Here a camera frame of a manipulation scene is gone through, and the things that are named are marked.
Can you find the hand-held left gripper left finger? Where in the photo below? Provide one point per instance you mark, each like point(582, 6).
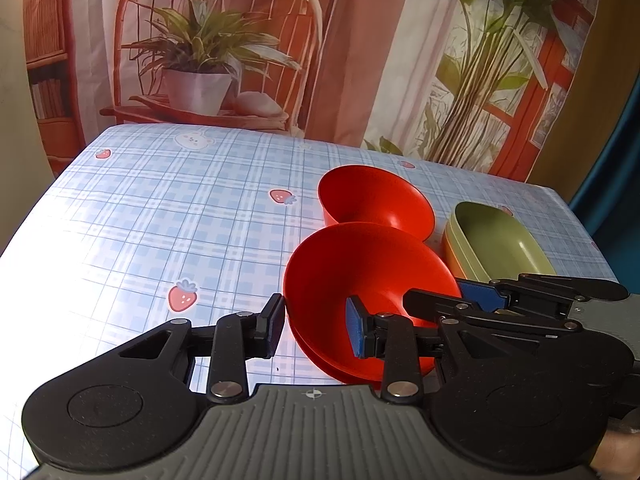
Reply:
point(275, 325)

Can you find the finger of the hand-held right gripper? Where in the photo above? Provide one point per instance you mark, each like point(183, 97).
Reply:
point(450, 310)
point(480, 294)

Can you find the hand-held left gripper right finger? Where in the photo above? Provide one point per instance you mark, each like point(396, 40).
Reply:
point(356, 327)

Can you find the red bowl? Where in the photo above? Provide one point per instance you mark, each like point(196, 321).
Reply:
point(312, 352)
point(375, 200)
point(372, 280)

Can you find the light green bowl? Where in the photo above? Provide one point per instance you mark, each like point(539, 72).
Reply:
point(452, 250)

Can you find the person's right hand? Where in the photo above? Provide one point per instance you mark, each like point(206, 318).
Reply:
point(620, 452)

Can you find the blue checkered tablecloth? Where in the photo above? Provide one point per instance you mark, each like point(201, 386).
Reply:
point(150, 220)

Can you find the blue curtain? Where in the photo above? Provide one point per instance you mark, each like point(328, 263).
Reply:
point(617, 160)

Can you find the printed room backdrop cloth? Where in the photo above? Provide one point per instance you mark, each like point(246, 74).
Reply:
point(300, 45)

